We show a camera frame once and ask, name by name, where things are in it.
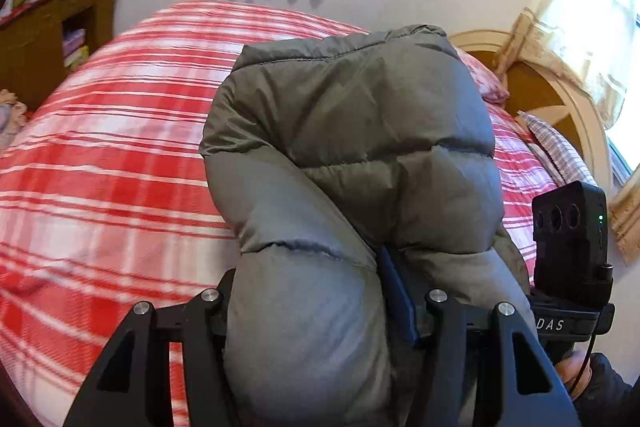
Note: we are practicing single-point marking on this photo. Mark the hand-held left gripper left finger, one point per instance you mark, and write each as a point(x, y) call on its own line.
point(200, 347)

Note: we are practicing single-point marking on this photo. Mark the long beige patterned curtain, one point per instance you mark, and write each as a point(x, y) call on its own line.
point(580, 22)

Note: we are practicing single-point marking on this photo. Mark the person's right forearm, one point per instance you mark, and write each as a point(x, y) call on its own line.
point(607, 394)

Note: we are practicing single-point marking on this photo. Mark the brown wooden cabinet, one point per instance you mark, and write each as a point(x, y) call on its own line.
point(40, 37)

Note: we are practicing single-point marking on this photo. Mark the red plaid blanket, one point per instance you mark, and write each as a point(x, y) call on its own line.
point(110, 167)

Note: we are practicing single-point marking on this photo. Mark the wooden arched bed headboard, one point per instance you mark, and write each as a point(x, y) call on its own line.
point(555, 97)

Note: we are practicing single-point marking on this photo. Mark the pink floral pillow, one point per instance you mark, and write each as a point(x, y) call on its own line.
point(485, 79)

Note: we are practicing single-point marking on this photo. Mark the striped grey pillow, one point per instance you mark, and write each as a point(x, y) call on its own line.
point(562, 147)

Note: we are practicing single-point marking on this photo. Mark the person's right hand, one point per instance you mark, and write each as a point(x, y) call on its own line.
point(570, 369)

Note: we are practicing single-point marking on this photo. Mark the grey puffer jacket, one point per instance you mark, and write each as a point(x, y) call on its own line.
point(360, 167)

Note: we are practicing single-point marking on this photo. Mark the stack of folded purple cloths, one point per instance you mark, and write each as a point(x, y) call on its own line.
point(75, 47)

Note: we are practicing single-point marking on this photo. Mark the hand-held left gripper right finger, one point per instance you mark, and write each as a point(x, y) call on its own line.
point(400, 302)

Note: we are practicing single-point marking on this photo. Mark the floral cloth bundle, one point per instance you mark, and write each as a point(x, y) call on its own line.
point(11, 114)

